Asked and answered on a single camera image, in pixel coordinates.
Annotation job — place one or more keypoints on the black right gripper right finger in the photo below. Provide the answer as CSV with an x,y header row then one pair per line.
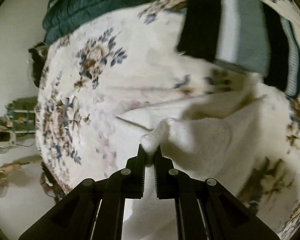
x,y
205,209

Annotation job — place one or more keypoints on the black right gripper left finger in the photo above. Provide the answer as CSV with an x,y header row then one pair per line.
x,y
93,209

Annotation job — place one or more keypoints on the white knit sweater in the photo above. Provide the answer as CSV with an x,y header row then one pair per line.
x,y
236,137

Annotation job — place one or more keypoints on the beige round floor object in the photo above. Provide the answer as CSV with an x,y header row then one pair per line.
x,y
7,137

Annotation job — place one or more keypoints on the floral fleece blanket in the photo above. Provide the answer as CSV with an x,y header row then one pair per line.
x,y
120,61

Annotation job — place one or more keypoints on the green metal rack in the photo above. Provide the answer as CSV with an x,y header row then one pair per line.
x,y
21,116

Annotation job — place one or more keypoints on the dark green patterned folded sweater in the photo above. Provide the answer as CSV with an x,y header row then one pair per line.
x,y
293,77

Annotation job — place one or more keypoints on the black grey striped folded garment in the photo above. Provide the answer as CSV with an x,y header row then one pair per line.
x,y
241,35

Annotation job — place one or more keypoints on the dark green quilted pillow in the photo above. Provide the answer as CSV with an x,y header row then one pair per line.
x,y
90,2

